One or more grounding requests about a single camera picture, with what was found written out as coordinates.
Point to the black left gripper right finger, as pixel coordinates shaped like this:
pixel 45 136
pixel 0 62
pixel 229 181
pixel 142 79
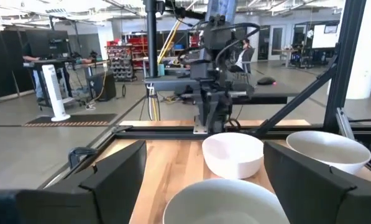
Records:
pixel 303 186

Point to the standing desk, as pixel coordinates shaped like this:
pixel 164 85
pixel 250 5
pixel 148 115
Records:
pixel 64 61

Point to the black striped floor mat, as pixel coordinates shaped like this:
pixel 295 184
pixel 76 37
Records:
pixel 73 119

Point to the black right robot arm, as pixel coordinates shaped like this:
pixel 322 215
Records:
pixel 216 34

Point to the dark grey desk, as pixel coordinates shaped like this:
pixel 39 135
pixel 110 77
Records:
pixel 172 82

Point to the black table clamp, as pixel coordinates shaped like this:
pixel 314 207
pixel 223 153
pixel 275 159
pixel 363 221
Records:
pixel 79 154

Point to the black pole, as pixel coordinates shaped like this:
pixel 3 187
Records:
pixel 151 37

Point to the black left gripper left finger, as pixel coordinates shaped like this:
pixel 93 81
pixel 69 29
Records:
pixel 110 186

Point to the black computer mouse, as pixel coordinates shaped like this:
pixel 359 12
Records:
pixel 266 81

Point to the whiteboard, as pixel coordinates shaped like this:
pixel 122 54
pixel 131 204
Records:
pixel 323 37

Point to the black aluminium frame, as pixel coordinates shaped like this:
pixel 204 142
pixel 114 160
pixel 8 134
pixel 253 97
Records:
pixel 343 62

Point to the white tower fan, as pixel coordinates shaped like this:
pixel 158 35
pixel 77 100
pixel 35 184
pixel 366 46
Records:
pixel 53 90

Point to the person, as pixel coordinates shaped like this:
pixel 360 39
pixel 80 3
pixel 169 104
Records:
pixel 242 57
pixel 38 84

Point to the black equipment box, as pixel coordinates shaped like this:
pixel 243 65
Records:
pixel 104 88

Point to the black partition panels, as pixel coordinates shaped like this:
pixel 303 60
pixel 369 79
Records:
pixel 5 62

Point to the white bowl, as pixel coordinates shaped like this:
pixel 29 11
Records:
pixel 231 161
pixel 222 205

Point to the pale grey bowl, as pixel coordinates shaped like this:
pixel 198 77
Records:
pixel 328 149

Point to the red parts bin rack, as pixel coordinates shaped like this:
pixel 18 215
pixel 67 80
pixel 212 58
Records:
pixel 120 65

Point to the teal container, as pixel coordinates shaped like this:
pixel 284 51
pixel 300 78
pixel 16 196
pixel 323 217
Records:
pixel 161 70

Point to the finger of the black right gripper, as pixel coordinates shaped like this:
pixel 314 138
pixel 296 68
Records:
pixel 207 112
pixel 224 112

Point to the white round pillar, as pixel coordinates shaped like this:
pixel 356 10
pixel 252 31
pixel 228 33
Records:
pixel 367 62

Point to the grey office chair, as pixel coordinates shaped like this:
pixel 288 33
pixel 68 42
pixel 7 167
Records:
pixel 250 65

